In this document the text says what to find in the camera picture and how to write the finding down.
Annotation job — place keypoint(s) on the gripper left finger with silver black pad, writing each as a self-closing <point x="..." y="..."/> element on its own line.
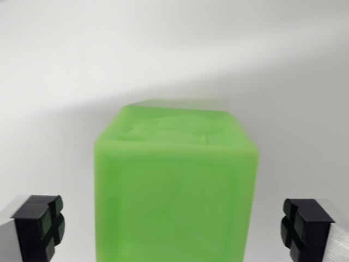
<point x="30" y="229"/>

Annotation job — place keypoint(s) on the gripper right finger with silver black pad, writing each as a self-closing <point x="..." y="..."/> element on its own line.
<point x="313" y="232"/>

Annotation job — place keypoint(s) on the green cube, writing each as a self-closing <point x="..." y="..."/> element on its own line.
<point x="174" y="185"/>

